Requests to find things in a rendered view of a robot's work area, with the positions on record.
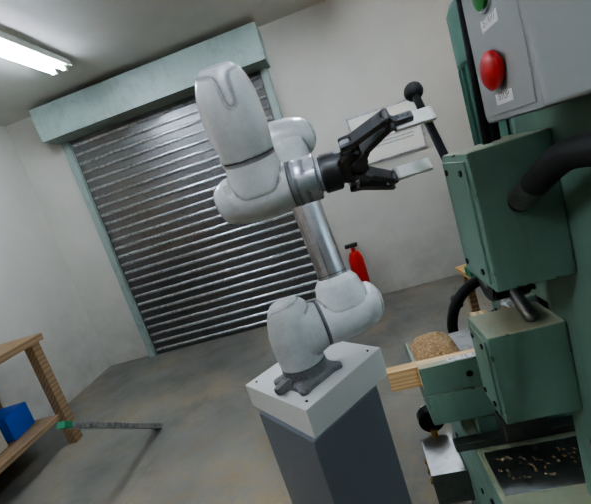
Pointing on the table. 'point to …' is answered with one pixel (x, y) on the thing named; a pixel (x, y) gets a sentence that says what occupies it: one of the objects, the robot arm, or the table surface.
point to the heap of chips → (432, 345)
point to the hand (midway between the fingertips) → (425, 141)
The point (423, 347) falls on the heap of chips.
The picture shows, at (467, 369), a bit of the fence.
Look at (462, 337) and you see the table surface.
